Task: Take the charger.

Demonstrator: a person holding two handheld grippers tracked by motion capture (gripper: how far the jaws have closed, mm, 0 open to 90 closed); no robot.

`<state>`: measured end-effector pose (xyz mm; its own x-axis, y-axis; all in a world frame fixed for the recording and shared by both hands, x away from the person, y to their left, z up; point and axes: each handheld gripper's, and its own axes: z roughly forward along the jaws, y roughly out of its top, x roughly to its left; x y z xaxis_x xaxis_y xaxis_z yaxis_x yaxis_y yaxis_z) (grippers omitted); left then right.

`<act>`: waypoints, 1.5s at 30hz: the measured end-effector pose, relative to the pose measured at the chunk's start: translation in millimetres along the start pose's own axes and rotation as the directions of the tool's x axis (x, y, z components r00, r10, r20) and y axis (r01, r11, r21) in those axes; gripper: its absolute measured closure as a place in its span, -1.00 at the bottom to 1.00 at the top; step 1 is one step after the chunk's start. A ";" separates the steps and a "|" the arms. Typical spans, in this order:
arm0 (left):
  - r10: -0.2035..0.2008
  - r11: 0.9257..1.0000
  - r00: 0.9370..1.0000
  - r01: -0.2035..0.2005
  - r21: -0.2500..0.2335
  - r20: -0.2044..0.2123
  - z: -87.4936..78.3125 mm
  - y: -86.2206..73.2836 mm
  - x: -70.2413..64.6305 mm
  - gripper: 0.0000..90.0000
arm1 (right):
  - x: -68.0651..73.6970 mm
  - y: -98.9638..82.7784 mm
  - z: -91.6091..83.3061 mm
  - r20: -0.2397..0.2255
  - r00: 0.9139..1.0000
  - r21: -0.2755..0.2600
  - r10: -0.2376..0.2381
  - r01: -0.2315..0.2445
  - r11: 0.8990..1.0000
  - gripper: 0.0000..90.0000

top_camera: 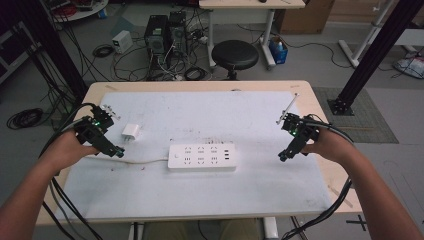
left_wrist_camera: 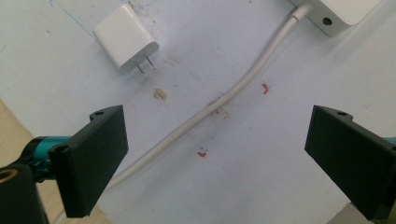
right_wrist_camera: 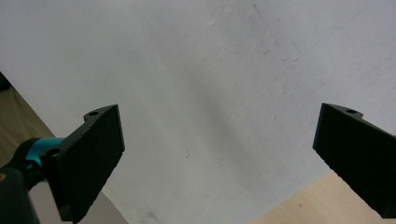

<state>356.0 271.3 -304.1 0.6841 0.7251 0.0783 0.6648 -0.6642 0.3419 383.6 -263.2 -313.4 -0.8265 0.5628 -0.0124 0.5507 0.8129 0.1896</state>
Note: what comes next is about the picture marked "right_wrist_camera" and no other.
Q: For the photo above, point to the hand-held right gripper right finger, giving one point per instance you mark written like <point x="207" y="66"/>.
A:
<point x="358" y="149"/>

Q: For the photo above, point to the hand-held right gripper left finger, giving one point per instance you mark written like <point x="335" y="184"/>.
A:
<point x="87" y="155"/>

